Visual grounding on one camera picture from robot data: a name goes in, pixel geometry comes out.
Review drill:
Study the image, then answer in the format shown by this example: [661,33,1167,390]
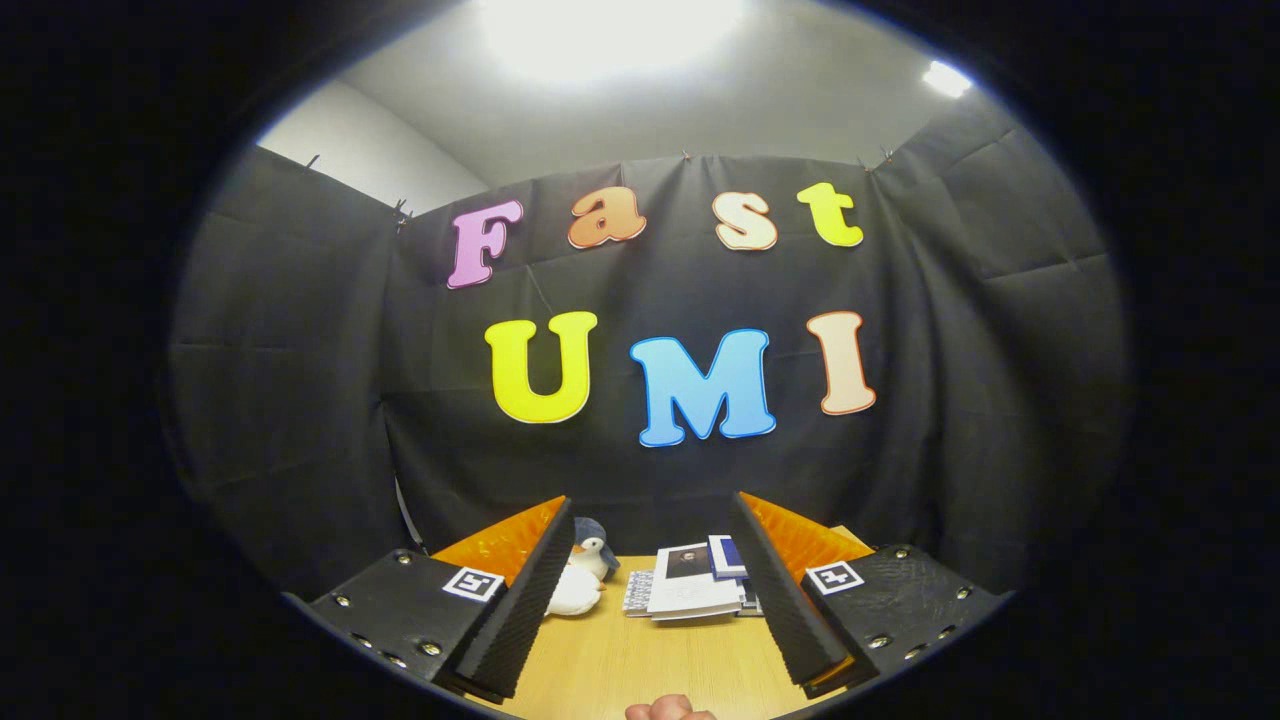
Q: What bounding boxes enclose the penguin plush toy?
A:
[570,517,622,582]

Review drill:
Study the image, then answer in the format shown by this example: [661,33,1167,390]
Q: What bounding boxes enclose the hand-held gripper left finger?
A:
[288,495,576,700]

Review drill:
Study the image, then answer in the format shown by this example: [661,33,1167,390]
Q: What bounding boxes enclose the small ceiling light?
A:
[922,60,974,100]

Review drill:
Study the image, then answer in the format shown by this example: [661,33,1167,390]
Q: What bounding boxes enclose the white duck plush toy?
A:
[545,565,607,617]

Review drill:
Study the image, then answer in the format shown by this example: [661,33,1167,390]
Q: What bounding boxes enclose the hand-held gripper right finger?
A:
[732,492,1007,701]

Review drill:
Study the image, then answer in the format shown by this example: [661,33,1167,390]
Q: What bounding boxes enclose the blue cover book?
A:
[708,535,750,582]

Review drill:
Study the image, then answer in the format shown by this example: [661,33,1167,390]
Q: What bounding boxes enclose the large ceiling light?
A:
[478,0,746,89]

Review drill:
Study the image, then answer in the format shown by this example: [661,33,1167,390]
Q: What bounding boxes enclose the white cover book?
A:
[648,543,747,623]

